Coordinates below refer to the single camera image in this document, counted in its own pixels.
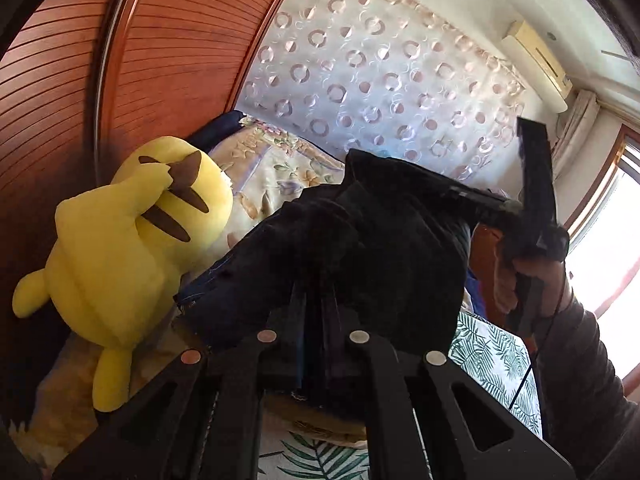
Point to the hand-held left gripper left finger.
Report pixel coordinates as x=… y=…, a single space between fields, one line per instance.
x=299 y=355

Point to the yellow plush toy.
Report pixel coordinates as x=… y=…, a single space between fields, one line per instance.
x=125 y=260

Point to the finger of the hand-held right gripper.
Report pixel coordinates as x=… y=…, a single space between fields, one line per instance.
x=480 y=200

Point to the wall air conditioner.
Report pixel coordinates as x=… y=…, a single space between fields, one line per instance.
x=535 y=60

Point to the wooden louvered wardrobe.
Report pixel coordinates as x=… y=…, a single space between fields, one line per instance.
x=175 y=60

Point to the bed with palm-leaf sheet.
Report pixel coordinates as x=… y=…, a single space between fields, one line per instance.
x=495 y=355

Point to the floral blanket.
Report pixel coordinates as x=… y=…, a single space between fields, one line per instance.
x=280 y=170

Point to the circle pattern sheer curtain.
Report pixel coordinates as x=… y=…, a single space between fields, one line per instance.
x=375 y=60

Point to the white tied window curtain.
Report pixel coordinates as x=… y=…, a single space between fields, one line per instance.
x=580 y=120

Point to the black printed t-shirt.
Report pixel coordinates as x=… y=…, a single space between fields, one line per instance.
x=390 y=260

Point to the wooden frame window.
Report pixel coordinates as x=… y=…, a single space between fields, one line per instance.
x=610 y=260

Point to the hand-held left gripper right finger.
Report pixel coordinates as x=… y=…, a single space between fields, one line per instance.
x=332 y=355

